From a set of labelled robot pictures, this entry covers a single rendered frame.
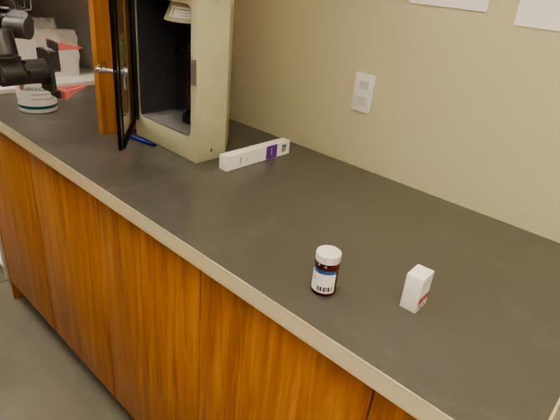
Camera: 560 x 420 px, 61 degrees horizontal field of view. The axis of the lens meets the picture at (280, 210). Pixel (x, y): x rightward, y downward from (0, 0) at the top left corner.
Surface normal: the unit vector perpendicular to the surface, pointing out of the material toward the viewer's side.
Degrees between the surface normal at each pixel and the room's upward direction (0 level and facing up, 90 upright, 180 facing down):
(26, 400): 0
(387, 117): 90
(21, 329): 0
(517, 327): 0
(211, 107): 90
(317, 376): 90
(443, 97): 90
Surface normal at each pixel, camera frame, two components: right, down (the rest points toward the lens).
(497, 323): 0.09, -0.89
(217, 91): 0.73, 0.37
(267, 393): -0.68, 0.28
